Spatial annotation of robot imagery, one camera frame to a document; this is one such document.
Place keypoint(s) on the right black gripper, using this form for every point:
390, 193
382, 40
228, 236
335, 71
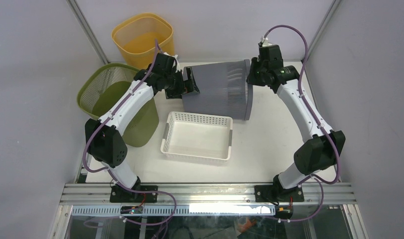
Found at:
255, 62

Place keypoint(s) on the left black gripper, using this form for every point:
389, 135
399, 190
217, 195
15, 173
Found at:
186, 86

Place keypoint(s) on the grey mesh waste bin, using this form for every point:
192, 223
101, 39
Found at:
223, 90

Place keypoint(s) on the white perforated plastic basket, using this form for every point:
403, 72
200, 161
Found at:
197, 138

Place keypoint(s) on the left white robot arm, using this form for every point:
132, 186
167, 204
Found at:
105, 148

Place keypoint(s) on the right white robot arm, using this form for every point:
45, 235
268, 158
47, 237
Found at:
322, 145

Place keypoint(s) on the yellow mesh waste bin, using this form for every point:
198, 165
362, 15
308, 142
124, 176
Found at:
135, 38

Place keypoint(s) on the green mesh waste bin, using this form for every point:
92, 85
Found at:
104, 88

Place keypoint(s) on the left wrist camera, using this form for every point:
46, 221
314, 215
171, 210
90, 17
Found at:
176, 65

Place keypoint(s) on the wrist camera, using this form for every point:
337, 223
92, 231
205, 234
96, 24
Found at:
264, 42
176, 65

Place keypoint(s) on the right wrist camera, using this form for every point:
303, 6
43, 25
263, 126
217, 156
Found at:
264, 42

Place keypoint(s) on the right aluminium corner post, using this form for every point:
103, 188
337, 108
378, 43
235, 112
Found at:
325, 22

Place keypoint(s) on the aluminium corner post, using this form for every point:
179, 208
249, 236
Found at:
87, 30
325, 22

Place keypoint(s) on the aluminium mounting rail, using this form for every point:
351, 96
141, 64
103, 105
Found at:
309, 194

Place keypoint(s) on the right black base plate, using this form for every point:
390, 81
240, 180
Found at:
275, 194

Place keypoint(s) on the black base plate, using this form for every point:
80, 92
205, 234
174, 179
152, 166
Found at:
275, 194
120, 195

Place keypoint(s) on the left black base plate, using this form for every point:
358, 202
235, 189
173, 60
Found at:
120, 195

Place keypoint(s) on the left aluminium corner post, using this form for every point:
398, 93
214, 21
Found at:
87, 30

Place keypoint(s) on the white slotted cable duct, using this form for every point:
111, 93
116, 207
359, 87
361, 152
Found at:
185, 210

